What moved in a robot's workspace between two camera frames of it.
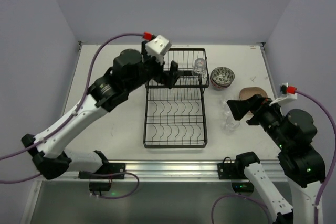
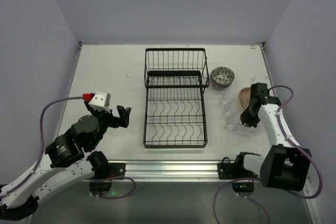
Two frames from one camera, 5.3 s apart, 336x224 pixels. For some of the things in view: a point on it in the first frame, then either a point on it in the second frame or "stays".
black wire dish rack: (176, 115) stays
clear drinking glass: (231, 125) stays
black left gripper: (159, 72) → (111, 118)
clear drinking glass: (224, 105) → (228, 98)
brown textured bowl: (247, 93) stays
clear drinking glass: (199, 68) → (245, 130)
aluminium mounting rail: (156, 170) stays
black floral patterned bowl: (222, 76) stays
